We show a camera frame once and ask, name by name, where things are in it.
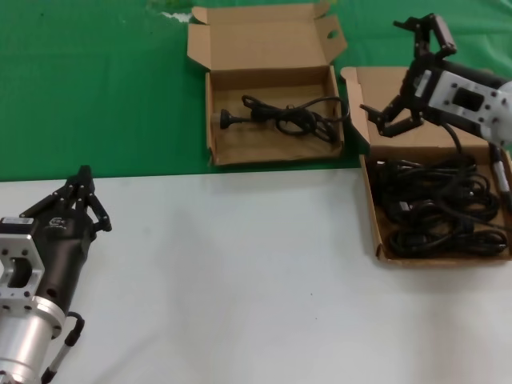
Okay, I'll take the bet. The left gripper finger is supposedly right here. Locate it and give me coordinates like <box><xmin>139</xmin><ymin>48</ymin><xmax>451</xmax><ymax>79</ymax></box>
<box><xmin>19</xmin><ymin>164</ymin><xmax>87</xmax><ymax>220</ymax></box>
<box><xmin>81</xmin><ymin>164</ymin><xmax>114</xmax><ymax>235</ymax></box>

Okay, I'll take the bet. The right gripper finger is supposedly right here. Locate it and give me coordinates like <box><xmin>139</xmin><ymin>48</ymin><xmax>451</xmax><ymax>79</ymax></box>
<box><xmin>359</xmin><ymin>94</ymin><xmax>425</xmax><ymax>139</ymax></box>
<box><xmin>394</xmin><ymin>13</ymin><xmax>458</xmax><ymax>67</ymax></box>

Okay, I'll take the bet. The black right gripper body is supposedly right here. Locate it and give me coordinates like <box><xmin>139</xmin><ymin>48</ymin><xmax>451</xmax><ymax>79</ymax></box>
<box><xmin>402</xmin><ymin>59</ymin><xmax>504</xmax><ymax>135</ymax></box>

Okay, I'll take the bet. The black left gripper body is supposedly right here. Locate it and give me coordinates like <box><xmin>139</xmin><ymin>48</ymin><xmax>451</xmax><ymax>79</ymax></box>
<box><xmin>30</xmin><ymin>207</ymin><xmax>99</xmax><ymax>317</ymax></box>

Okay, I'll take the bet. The black power cable with plug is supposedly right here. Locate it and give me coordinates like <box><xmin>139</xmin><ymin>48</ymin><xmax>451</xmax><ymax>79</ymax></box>
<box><xmin>214</xmin><ymin>94</ymin><xmax>351</xmax><ymax>143</ymax></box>

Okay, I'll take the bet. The intact open cardboard box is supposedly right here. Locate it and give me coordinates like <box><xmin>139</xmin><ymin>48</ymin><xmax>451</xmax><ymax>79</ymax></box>
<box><xmin>338</xmin><ymin>66</ymin><xmax>512</xmax><ymax>263</ymax></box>

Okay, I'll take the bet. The cardboard box with torn corner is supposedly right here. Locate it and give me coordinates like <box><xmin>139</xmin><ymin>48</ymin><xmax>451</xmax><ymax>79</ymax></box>
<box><xmin>186</xmin><ymin>0</ymin><xmax>348</xmax><ymax>167</ymax></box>

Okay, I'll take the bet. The green table cloth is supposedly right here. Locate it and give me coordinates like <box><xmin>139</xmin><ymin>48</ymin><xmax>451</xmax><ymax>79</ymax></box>
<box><xmin>0</xmin><ymin>0</ymin><xmax>512</xmax><ymax>183</ymax></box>

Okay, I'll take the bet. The right wrist camera silver mount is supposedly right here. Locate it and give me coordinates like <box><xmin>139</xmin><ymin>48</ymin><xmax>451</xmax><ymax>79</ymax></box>
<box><xmin>414</xmin><ymin>70</ymin><xmax>509</xmax><ymax>135</ymax></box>

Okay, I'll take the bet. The wrist camera silver mount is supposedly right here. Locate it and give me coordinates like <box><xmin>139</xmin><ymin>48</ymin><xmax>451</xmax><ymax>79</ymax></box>
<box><xmin>0</xmin><ymin>215</ymin><xmax>44</xmax><ymax>300</ymax></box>
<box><xmin>414</xmin><ymin>70</ymin><xmax>509</xmax><ymax>135</ymax></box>

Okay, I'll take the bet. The left wrist camera silver mount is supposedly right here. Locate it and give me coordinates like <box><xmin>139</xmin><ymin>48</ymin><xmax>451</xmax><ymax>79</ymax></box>
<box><xmin>0</xmin><ymin>215</ymin><xmax>44</xmax><ymax>300</ymax></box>

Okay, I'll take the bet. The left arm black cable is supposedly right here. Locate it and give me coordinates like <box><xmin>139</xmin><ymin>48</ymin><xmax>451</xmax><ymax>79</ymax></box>
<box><xmin>39</xmin><ymin>310</ymin><xmax>87</xmax><ymax>383</ymax></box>

